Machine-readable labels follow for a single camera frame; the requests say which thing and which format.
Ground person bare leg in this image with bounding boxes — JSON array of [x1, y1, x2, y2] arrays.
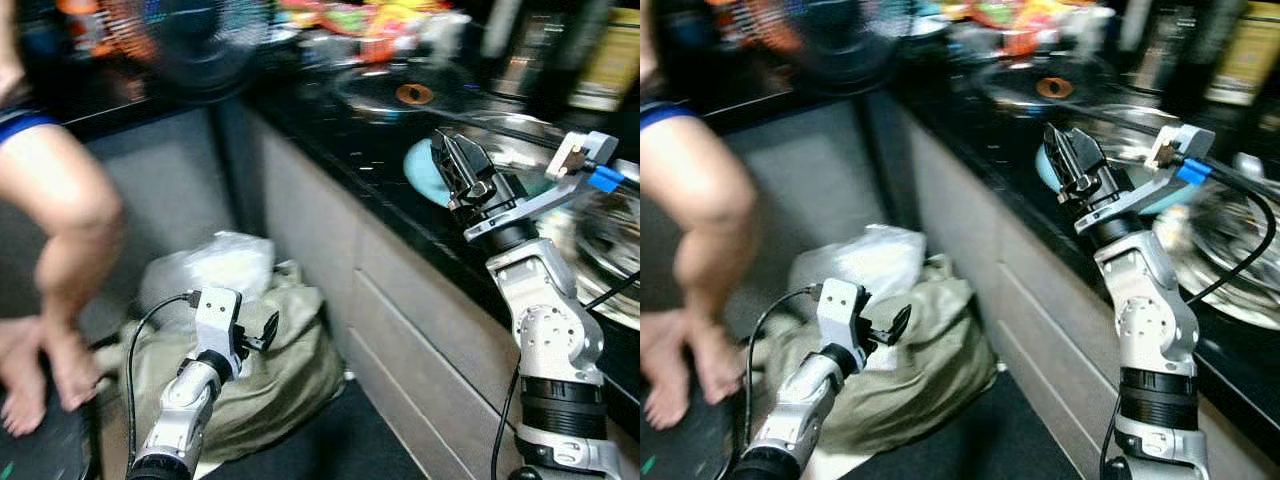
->
[[640, 110, 763, 406], [0, 110, 126, 411]]

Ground person bare foot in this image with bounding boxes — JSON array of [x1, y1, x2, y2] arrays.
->
[[0, 318, 49, 438], [640, 310, 693, 431]]

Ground grey brown cabinet drawers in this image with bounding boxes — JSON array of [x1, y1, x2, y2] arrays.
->
[[215, 100, 641, 480], [860, 95, 1280, 480]]

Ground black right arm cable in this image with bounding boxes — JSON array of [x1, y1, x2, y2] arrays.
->
[[1098, 165, 1278, 480], [490, 270, 641, 480]]

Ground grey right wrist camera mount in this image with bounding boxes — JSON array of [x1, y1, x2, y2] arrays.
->
[[463, 131, 621, 244], [1075, 123, 1216, 238]]

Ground olive green woven sack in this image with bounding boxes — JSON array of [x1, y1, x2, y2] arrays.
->
[[745, 255, 1001, 456], [100, 262, 346, 466]]

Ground white plastic bag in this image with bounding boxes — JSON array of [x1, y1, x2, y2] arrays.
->
[[140, 232, 276, 321], [790, 225, 926, 301]]

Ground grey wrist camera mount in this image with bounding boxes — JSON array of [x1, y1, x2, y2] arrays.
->
[[817, 279, 871, 373], [463, 131, 621, 244], [193, 288, 243, 379], [1075, 123, 1216, 238]]

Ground glass lid orange ring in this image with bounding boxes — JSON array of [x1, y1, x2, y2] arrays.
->
[[330, 60, 481, 126], [975, 55, 1121, 121]]

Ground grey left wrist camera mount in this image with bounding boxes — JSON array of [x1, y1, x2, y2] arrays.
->
[[193, 288, 243, 379], [817, 279, 871, 373]]

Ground red yellow snack packet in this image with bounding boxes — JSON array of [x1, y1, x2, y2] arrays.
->
[[280, 0, 451, 61], [940, 0, 1111, 56]]

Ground steel pot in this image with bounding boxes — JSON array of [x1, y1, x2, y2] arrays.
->
[[1085, 100, 1196, 166], [455, 110, 581, 176]]

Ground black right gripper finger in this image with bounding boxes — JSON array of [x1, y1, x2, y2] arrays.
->
[[1043, 122, 1079, 196], [430, 130, 466, 201], [450, 133, 496, 191], [1065, 127, 1109, 186]]

